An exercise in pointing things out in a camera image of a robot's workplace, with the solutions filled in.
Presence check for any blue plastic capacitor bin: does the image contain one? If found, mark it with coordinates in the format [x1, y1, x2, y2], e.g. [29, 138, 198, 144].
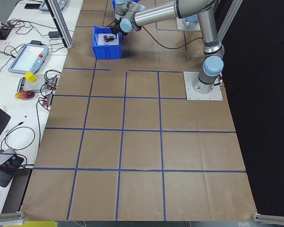
[92, 25, 123, 60]

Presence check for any black electronics box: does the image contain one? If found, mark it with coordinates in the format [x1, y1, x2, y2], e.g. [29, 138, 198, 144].
[0, 23, 14, 40]

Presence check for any grey-blue teach pendant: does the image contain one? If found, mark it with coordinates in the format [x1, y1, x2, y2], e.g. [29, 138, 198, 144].
[39, 0, 70, 12]
[8, 44, 49, 75]

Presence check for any yellow cube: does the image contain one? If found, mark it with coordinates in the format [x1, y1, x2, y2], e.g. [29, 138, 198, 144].
[24, 72, 37, 83]

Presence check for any grey keypad device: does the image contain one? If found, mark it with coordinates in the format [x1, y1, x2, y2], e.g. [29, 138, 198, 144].
[16, 77, 27, 92]

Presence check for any red yellow disc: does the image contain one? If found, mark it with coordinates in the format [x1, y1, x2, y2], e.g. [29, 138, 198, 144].
[15, 91, 35, 101]

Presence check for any white desk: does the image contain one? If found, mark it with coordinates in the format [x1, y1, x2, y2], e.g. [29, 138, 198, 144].
[0, 0, 84, 215]

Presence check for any black stand base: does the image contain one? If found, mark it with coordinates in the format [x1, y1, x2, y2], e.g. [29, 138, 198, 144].
[0, 163, 14, 188]

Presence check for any short aluminium profile piece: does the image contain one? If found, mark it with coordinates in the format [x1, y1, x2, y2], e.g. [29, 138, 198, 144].
[0, 211, 26, 226]
[251, 212, 284, 225]

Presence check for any slanted aluminium frame post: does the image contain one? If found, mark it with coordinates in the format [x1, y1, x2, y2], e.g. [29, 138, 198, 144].
[44, 0, 74, 50]

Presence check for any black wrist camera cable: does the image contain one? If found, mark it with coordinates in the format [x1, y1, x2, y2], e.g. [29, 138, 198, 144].
[132, 23, 205, 50]

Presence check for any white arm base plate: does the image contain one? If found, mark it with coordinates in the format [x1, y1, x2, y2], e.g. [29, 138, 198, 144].
[176, 17, 204, 31]
[183, 70, 224, 102]

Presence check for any black orange cable connector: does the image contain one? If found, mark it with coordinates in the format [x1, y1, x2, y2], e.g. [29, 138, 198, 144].
[41, 75, 60, 90]
[38, 93, 54, 110]

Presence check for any slanted aluminium frame bar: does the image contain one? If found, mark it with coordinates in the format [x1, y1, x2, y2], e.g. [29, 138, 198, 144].
[216, 0, 243, 44]

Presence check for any black looped desk cable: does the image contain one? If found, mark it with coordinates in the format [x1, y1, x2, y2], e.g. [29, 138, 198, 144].
[4, 121, 36, 153]

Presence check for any black frame cover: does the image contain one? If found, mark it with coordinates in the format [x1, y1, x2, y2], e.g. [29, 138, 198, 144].
[212, 0, 284, 215]

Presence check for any grey cable hub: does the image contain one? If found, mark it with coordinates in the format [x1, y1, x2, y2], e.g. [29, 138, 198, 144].
[0, 148, 25, 170]

